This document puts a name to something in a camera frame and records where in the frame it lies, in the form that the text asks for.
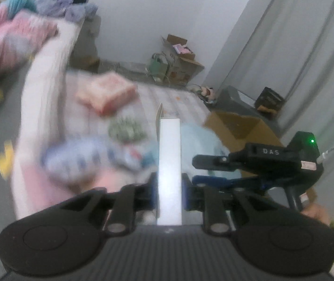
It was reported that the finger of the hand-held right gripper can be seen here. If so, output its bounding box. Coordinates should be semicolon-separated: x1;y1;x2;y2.
192;175;263;193
192;153;245;173

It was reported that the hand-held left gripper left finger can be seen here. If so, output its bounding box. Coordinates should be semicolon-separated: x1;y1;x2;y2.
57;172;159;234

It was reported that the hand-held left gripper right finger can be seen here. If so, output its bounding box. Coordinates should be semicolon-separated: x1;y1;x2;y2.
181;172;276;235

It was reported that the white plastic bag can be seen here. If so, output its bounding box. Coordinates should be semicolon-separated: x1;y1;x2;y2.
180;123;244;182

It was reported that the small white carton box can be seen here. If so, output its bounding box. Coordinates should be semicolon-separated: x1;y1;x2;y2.
155;102;183;226

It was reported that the large brown cardboard box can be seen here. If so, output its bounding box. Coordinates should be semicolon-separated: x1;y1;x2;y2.
203;111;317;203

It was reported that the green patterned scrunchie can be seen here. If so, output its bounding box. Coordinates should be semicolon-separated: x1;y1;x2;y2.
108;116;147;143

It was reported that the person's right hand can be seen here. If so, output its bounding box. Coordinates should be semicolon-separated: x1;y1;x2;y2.
301;203;332;226

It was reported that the white cup with printed lid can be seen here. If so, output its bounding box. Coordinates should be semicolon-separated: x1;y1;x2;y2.
114;146;156;171

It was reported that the grey cabinet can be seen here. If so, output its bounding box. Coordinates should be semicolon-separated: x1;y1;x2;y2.
217;85;282;136

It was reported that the dark brown box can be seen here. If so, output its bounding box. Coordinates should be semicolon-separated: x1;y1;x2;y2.
256;87;286;114

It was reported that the small plush toy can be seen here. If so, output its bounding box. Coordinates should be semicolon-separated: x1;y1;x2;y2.
198;85;218;102

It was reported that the pink checked bed sheet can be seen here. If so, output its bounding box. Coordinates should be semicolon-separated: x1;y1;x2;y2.
11;70;214;213

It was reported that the printed cardboard box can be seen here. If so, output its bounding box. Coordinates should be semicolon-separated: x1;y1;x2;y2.
167;55;205;86

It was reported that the green paper bag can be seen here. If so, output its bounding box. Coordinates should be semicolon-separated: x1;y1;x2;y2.
149;53;169;81

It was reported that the pink red tissue pack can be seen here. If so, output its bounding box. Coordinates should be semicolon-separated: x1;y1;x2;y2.
76;74;138;117

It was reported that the grey curtain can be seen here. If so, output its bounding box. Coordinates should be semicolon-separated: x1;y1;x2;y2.
204;0;334;154

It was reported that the small open cardboard box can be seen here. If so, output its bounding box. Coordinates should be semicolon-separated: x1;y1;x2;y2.
161;34;197;61

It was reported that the white fringed blanket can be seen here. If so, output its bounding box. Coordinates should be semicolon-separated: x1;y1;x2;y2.
11;20;83;221

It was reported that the teal cloth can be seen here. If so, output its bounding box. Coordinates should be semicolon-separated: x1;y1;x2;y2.
2;0;38;14

